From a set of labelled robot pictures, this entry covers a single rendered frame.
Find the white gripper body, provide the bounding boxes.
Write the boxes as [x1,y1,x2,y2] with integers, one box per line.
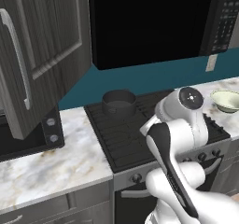
[138,114,163,138]

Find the dark grey pot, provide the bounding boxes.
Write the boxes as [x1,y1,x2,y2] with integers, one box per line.
[101,89,137,117]

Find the grey wood cabinet door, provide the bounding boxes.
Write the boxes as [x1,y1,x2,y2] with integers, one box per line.
[0,0,93,141]

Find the black stove with oven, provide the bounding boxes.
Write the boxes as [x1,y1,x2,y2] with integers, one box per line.
[83,89,232,224]

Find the pale green bowl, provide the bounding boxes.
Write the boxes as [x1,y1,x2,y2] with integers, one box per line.
[209,90,239,114]

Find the grey base cupboards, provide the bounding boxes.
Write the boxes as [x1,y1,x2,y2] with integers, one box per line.
[213,136,239,198]

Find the black microwave oven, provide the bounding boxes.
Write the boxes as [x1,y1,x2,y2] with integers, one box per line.
[88,0,239,71]

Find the black toaster oven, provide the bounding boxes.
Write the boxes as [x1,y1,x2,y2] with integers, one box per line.
[0,105,65,163]

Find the grey drawer front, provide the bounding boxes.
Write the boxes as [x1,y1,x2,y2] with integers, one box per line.
[0,193,71,224]

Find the white wall outlet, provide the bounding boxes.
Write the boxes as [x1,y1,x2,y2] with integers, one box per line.
[204,54,219,73]

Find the silver cabinet door handle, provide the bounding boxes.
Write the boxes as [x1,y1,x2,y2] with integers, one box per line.
[0,7,33,111]

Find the silver drawer handle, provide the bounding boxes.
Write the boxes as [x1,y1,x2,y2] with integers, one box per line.
[0,214,24,224]

